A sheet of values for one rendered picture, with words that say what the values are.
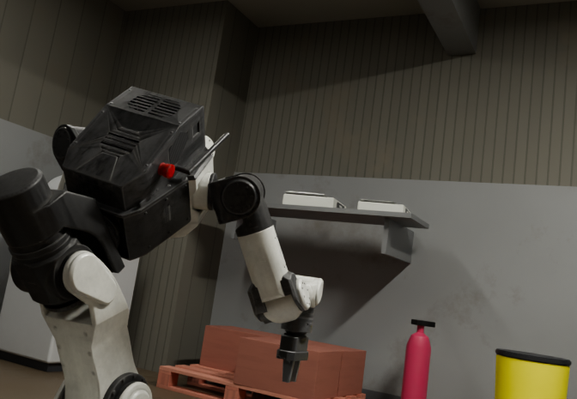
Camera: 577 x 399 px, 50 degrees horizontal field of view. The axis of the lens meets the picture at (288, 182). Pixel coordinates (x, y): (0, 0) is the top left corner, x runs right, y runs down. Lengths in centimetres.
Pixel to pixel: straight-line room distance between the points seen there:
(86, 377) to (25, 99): 369
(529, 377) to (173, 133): 234
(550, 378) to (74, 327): 242
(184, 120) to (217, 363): 306
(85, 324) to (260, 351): 242
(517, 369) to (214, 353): 200
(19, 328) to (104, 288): 314
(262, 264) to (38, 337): 298
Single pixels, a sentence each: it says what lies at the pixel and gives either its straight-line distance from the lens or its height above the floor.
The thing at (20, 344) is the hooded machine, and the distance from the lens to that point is 442.
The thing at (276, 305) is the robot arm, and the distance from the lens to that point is 149.
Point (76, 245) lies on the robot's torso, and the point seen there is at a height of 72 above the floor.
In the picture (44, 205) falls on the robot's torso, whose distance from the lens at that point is 122.
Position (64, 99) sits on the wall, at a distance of 519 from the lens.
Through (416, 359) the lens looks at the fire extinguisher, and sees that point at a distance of 389.
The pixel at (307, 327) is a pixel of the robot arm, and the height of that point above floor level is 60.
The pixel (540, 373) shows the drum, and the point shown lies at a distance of 326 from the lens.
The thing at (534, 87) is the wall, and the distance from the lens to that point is 454.
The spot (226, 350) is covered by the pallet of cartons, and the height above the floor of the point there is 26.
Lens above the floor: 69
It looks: 10 degrees up
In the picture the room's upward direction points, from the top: 8 degrees clockwise
